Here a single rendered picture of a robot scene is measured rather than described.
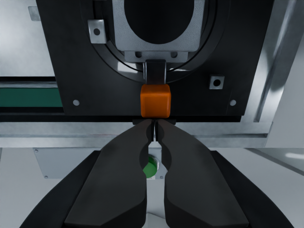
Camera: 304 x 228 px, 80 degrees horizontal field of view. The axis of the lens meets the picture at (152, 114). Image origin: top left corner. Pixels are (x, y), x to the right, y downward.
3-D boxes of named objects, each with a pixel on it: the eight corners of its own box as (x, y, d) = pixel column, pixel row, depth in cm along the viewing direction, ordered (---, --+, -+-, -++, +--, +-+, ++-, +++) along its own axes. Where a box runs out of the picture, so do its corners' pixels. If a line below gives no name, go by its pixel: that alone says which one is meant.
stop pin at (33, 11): (59, 20, 23) (42, 21, 19) (49, 20, 23) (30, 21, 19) (56, 7, 22) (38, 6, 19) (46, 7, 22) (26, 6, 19)
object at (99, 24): (110, 41, 18) (106, 43, 17) (94, 41, 18) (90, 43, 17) (107, 19, 17) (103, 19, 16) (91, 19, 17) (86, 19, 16)
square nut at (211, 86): (220, 86, 22) (222, 89, 21) (206, 86, 22) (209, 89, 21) (222, 73, 22) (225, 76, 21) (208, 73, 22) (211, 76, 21)
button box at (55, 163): (163, 156, 37) (165, 181, 31) (59, 156, 37) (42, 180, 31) (164, 126, 33) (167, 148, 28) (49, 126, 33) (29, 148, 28)
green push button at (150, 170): (156, 170, 31) (157, 179, 30) (133, 170, 31) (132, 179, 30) (157, 151, 29) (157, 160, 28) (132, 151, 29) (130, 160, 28)
